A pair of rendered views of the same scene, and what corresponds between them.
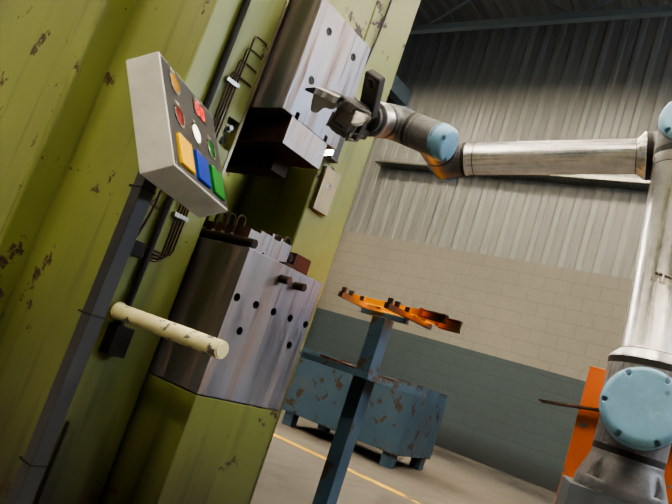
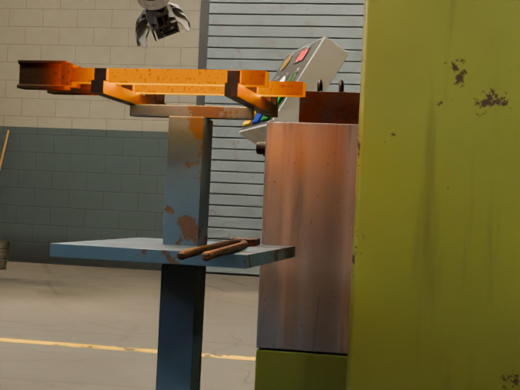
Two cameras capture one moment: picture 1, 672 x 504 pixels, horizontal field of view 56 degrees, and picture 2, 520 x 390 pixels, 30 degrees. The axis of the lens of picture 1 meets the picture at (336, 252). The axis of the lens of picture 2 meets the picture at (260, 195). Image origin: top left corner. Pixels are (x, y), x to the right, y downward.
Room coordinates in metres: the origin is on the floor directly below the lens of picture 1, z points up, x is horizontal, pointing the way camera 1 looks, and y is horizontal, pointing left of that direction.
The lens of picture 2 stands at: (3.82, -0.91, 0.75)
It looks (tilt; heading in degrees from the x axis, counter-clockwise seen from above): 1 degrees up; 151
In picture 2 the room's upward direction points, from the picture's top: 3 degrees clockwise
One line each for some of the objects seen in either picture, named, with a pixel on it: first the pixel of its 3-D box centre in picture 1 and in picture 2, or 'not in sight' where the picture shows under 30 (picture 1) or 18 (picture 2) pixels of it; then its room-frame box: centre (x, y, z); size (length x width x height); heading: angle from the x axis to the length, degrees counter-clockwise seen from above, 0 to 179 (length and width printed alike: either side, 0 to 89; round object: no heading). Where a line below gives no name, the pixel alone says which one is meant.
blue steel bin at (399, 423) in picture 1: (364, 408); not in sight; (6.01, -0.71, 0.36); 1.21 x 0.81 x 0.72; 57
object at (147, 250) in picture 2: (365, 375); (184, 251); (2.35, -0.25, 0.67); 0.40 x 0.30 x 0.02; 139
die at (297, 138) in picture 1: (261, 140); not in sight; (2.13, 0.37, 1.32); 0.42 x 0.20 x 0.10; 51
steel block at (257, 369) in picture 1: (207, 314); (407, 239); (2.18, 0.34, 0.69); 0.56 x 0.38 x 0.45; 51
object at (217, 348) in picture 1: (166, 329); not in sight; (1.67, 0.35, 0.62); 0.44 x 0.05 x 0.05; 51
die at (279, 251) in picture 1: (225, 236); not in sight; (2.13, 0.37, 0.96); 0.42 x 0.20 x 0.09; 51
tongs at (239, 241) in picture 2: (363, 370); (226, 246); (2.51, -0.25, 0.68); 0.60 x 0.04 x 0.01; 146
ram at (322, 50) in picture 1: (291, 83); not in sight; (2.16, 0.34, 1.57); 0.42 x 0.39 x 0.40; 51
